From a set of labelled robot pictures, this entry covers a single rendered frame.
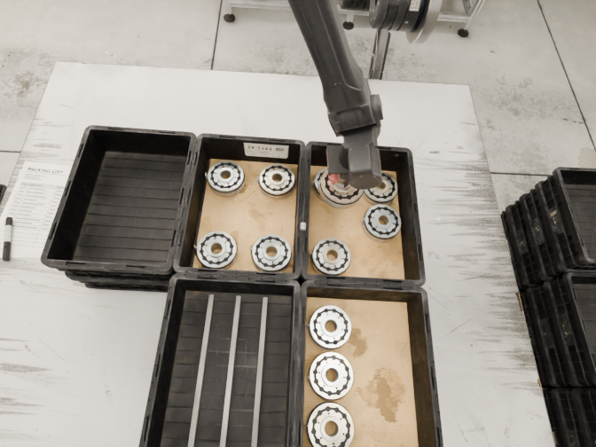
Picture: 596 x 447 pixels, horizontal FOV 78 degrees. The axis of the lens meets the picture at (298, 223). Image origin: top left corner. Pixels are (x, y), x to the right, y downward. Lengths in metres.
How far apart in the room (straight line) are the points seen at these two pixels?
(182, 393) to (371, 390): 0.44
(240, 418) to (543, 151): 2.33
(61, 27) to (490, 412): 3.08
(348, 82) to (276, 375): 0.67
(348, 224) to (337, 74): 0.57
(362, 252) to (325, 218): 0.14
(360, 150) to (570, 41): 3.03
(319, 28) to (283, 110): 0.92
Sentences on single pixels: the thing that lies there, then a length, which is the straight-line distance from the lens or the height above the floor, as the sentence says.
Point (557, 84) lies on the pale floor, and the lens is 3.18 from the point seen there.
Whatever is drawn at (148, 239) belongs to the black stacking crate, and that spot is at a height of 0.83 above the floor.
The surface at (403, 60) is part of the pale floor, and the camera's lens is 2.81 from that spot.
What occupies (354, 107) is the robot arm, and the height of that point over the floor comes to 1.33.
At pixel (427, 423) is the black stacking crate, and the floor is 0.89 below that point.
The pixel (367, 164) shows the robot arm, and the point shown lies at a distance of 0.63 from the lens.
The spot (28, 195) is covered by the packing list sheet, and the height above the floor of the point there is 0.70.
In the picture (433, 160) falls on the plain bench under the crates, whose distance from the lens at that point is 1.41.
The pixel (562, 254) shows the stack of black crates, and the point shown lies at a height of 0.49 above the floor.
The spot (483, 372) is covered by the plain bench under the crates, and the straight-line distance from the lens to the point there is 1.22.
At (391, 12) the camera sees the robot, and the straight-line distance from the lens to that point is 1.11.
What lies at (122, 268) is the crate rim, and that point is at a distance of 0.94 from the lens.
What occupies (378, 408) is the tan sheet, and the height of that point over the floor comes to 0.83.
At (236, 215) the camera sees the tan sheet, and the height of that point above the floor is 0.83.
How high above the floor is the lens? 1.77
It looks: 65 degrees down
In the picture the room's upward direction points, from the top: 9 degrees clockwise
